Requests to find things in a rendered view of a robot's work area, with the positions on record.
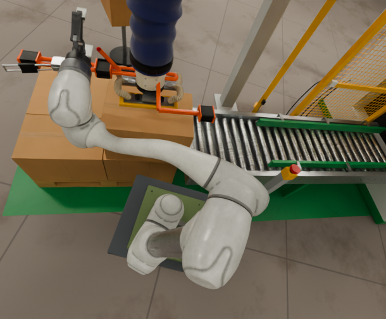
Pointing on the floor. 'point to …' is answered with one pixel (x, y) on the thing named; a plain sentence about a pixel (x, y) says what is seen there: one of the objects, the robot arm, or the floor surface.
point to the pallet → (87, 183)
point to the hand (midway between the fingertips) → (85, 30)
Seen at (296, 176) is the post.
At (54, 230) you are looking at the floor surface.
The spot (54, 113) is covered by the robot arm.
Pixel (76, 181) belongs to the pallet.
